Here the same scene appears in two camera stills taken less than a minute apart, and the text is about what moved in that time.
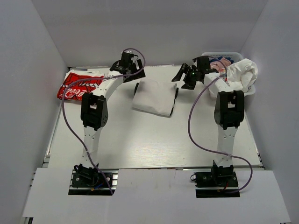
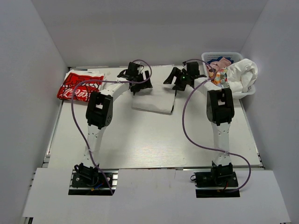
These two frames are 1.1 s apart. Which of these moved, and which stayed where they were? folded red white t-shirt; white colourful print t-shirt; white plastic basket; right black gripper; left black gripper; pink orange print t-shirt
Moved: left black gripper; right black gripper
Stayed: pink orange print t-shirt; white colourful print t-shirt; folded red white t-shirt; white plastic basket
